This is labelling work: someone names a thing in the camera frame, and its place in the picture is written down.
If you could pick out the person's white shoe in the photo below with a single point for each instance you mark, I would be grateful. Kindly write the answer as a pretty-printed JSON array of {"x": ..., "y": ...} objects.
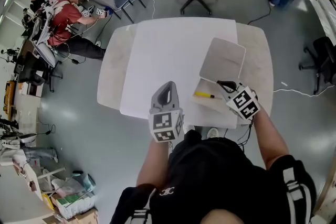
[
  {"x": 189, "y": 128},
  {"x": 212, "y": 132}
]

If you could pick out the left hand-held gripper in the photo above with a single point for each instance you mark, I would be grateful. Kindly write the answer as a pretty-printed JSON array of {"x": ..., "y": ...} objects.
[{"x": 164, "y": 123}]

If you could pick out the grey marbled table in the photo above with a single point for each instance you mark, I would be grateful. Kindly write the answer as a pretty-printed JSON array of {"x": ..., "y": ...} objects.
[{"x": 115, "y": 73}]

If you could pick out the white table sheet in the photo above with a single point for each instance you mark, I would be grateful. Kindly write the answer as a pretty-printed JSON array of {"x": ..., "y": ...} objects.
[{"x": 168, "y": 55}]

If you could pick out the yellow black screwdriver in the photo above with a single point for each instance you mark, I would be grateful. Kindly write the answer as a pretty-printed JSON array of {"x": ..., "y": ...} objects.
[{"x": 203, "y": 94}]

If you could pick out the person's right forearm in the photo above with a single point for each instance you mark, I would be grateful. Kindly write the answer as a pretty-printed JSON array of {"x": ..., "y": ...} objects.
[{"x": 270, "y": 139}]

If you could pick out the person's black shirt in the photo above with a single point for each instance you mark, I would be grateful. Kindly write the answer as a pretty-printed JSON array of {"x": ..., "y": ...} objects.
[{"x": 215, "y": 178}]

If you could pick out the black headrest office chair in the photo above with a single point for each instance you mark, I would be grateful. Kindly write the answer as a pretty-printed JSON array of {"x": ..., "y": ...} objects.
[{"x": 324, "y": 60}]

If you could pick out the person's left forearm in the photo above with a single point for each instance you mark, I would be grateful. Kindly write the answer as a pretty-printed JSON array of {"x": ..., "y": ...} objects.
[{"x": 153, "y": 162}]

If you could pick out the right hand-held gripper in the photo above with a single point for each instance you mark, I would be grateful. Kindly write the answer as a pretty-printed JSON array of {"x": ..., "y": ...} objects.
[{"x": 244, "y": 103}]

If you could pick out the black swivel chair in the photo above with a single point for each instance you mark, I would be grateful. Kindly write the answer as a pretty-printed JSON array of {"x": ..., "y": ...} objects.
[{"x": 31, "y": 70}]

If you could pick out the beige storage box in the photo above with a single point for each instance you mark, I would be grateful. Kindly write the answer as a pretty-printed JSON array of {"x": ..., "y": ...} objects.
[{"x": 223, "y": 60}]

